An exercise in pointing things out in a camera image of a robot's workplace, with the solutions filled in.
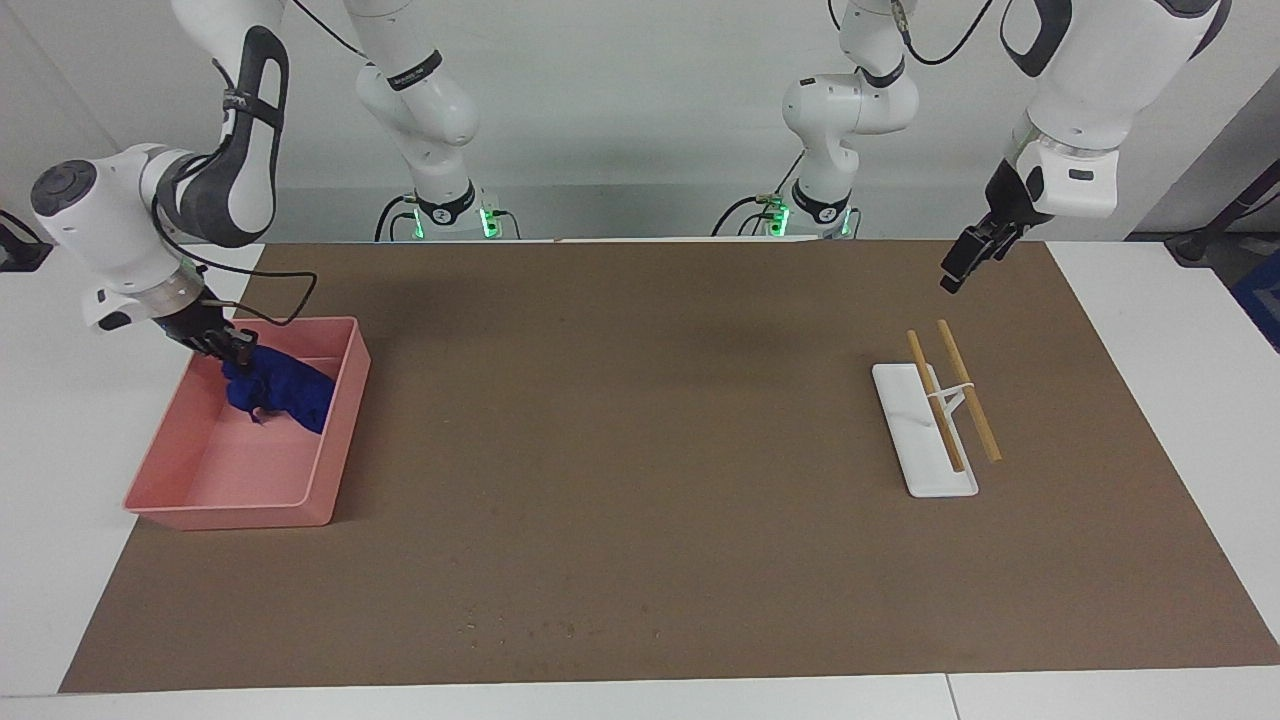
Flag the blue towel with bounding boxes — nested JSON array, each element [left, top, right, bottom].
[[222, 345, 338, 435]]

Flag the pink plastic bin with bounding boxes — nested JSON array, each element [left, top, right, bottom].
[[122, 317, 372, 531]]

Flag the wooden rack rod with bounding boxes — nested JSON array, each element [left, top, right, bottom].
[[937, 320, 1002, 463], [907, 330, 964, 473]]

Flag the black stand pole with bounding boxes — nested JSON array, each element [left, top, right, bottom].
[[1165, 160, 1280, 266]]

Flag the blue crate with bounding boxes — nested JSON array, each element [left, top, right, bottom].
[[1228, 250, 1280, 351]]

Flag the brown table mat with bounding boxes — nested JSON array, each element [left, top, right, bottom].
[[58, 240, 1280, 694]]

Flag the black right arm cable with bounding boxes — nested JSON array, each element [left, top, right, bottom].
[[150, 0, 373, 328]]

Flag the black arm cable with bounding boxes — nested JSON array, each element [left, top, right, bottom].
[[150, 0, 373, 328], [826, 0, 996, 67]]

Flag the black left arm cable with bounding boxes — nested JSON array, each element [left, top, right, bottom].
[[826, 0, 996, 67]]

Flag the black clamp mount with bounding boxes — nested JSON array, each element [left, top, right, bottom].
[[0, 210, 53, 273]]

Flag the black right base cable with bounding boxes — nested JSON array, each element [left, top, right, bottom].
[[375, 195, 416, 242]]

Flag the black base cable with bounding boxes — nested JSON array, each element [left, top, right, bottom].
[[375, 195, 416, 242], [712, 150, 806, 238]]

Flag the black left base cable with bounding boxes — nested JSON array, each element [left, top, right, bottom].
[[712, 150, 806, 238]]

